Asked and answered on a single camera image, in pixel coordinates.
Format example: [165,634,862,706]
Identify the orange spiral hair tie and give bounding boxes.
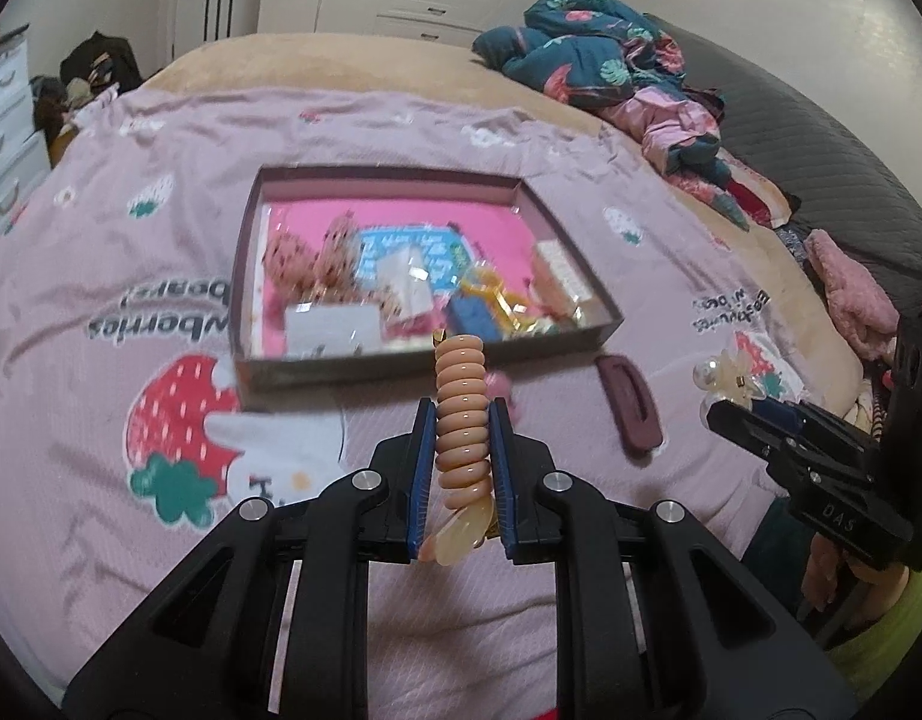
[416,331,501,569]

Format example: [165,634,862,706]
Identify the pearl flower hair claw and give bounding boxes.
[692,349,767,424]

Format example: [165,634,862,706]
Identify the pink fluffy hair clip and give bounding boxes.
[485,371,519,424]

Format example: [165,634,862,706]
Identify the blue plastic box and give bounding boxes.
[445,293,503,343]

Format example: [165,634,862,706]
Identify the maroon oval hair clip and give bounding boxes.
[596,355,664,457]

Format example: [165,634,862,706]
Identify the clear bag with earrings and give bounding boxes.
[285,304,383,359]

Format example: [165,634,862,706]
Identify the yellow hoops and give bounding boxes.
[459,262,555,338]

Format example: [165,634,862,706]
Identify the white comb hair clip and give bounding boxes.
[531,239,596,323]

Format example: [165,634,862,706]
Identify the beige polka dot bow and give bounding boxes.
[262,211,402,320]

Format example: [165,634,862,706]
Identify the person right hand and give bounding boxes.
[801,535,910,628]

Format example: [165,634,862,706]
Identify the pink fluffy cloth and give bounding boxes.
[804,229,900,361]

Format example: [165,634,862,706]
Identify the brown shallow cardboard tray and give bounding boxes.
[230,166,621,397]

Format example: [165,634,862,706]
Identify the grey padded headboard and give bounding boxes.
[648,15,922,316]

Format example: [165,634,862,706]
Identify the pink strawberry bed sheet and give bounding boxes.
[0,89,861,697]

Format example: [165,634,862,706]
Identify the pink pajama garment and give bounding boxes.
[599,86,731,187]

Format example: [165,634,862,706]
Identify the dark floral crumpled quilt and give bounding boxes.
[472,0,685,110]

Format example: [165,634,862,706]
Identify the white drawer cabinet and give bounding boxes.
[0,25,51,236]

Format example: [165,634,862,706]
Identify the black bag on floor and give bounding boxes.
[59,31,143,94]

